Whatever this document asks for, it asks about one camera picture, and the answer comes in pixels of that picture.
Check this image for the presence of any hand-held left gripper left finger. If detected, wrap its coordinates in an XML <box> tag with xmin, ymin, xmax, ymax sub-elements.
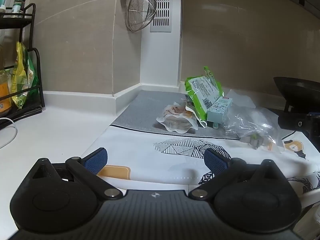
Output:
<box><xmin>24</xmin><ymin>147</ymin><xmax>125</xmax><ymax>201</ymax></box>

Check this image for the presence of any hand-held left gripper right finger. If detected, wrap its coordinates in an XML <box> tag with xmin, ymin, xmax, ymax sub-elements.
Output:
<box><xmin>188</xmin><ymin>147</ymin><xmax>292</xmax><ymax>200</ymax></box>

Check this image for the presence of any clear plastic bag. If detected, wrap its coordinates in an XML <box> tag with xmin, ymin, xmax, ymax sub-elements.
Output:
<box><xmin>224</xmin><ymin>89</ymin><xmax>285</xmax><ymax>153</ymax></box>

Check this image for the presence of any mint green carton box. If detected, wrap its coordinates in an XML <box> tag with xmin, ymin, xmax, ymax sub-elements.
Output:
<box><xmin>207</xmin><ymin>96</ymin><xmax>233</xmax><ymax>128</ymax></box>

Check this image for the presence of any clear vacuum food packet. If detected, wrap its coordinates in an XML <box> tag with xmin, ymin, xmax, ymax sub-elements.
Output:
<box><xmin>156</xmin><ymin>100</ymin><xmax>200</xmax><ymax>133</ymax></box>

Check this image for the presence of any green plastic packet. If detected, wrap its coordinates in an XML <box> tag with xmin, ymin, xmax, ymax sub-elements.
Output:
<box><xmin>184</xmin><ymin>66</ymin><xmax>224</xmax><ymax>128</ymax></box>

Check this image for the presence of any black wok pan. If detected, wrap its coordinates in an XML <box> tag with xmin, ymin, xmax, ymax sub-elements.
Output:
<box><xmin>273</xmin><ymin>76</ymin><xmax>320</xmax><ymax>130</ymax></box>

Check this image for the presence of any white printed mat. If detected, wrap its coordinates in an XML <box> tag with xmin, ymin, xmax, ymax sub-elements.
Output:
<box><xmin>81</xmin><ymin>89</ymin><xmax>320</xmax><ymax>207</ymax></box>

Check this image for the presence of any black spice rack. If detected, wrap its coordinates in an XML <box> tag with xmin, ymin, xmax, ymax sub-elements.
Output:
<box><xmin>0</xmin><ymin>3</ymin><xmax>46</xmax><ymax>130</ymax></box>

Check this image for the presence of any yellow green snack bag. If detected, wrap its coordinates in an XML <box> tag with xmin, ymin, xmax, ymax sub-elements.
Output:
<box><xmin>10</xmin><ymin>41</ymin><xmax>40</xmax><ymax>109</ymax></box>

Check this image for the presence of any orange oil bottle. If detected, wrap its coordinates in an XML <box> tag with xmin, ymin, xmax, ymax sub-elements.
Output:
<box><xmin>0</xmin><ymin>69</ymin><xmax>12</xmax><ymax>114</ymax></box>

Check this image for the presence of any metal mesh strainer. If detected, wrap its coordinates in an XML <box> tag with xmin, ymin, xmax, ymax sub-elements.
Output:
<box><xmin>125</xmin><ymin>0</ymin><xmax>158</xmax><ymax>32</ymax></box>

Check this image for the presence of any green cap spice bottle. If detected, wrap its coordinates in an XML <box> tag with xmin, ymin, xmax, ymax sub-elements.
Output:
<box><xmin>11</xmin><ymin>0</ymin><xmax>27</xmax><ymax>18</ymax></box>

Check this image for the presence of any white cable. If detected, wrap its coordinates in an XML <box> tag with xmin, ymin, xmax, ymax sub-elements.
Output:
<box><xmin>0</xmin><ymin>117</ymin><xmax>18</xmax><ymax>149</ymax></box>

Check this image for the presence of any white wall vent grille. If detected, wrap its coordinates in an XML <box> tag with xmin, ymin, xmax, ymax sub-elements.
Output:
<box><xmin>150</xmin><ymin>0</ymin><xmax>173</xmax><ymax>33</ymax></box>

